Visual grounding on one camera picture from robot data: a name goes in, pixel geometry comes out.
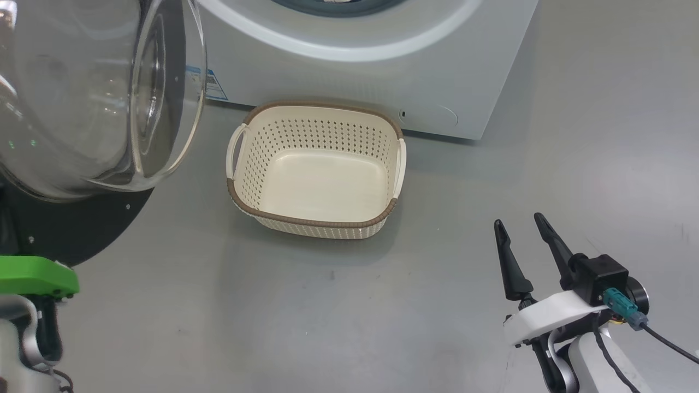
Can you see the grey rubber door gasket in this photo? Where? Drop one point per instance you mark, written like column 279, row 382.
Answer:
column 306, row 8

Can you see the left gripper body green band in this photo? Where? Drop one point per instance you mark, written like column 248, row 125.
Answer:
column 33, row 275

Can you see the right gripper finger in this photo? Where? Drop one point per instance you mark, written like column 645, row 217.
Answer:
column 510, row 267
column 554, row 248

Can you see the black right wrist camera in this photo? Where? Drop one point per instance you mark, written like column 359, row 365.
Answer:
column 600, row 275

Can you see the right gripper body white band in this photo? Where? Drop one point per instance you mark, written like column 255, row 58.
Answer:
column 546, row 316

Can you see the round glass washing machine door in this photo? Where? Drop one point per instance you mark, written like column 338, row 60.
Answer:
column 82, row 109

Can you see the round white filter cover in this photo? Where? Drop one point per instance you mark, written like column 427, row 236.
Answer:
column 431, row 115

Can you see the cream perforated laundry basket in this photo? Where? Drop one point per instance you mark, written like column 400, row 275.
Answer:
column 322, row 180

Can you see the white washing machine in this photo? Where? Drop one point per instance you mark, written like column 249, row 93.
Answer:
column 382, row 82

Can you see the blue energy label sticker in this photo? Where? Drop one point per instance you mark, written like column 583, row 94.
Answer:
column 217, row 87

